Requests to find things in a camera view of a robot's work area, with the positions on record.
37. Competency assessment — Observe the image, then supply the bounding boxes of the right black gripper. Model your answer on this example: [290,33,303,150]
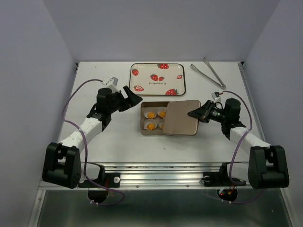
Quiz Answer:
[187,99,228,123]

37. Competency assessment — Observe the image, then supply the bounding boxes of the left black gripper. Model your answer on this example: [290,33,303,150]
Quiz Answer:
[108,86,143,114]

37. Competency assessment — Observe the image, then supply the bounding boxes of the brown tin lid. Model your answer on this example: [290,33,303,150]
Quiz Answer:
[162,100,201,136]

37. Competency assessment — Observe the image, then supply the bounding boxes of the metal tongs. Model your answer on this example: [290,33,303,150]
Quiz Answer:
[190,56,227,90]

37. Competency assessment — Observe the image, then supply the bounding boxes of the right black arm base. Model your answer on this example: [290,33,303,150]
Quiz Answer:
[200,163,246,187]

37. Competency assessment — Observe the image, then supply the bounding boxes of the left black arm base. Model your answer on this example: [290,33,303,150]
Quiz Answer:
[78,162,121,188]

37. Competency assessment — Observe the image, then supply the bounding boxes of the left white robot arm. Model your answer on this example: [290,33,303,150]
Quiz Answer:
[42,86,143,189]

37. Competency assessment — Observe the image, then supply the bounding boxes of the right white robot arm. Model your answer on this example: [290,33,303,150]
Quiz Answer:
[188,98,290,189]

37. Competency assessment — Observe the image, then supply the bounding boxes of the brown square tin box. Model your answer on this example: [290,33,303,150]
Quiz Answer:
[140,101,169,136]

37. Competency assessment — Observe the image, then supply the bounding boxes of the white paper cup back-left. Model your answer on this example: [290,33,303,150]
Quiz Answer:
[143,107,157,119]

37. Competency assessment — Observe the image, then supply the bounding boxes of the white paper cup front-left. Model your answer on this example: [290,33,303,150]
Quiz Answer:
[143,119,158,130]

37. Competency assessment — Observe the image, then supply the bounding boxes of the strawberry print tray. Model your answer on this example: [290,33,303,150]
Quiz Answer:
[129,63,186,96]

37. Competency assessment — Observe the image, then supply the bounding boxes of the white paper cup back-right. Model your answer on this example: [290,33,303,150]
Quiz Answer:
[157,106,167,115]

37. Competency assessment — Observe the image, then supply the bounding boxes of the white paper cup front-right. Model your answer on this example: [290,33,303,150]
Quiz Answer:
[157,119,164,130]

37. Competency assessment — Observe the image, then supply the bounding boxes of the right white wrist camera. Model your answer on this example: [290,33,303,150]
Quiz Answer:
[212,91,223,102]

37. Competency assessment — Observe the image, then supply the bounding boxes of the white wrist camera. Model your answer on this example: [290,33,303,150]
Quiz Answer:
[102,77,118,93]
[212,91,223,102]

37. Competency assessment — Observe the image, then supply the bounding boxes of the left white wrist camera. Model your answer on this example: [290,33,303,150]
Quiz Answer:
[102,77,118,93]

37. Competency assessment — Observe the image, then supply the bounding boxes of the aluminium mounting rail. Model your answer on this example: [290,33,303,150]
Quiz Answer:
[39,162,289,190]

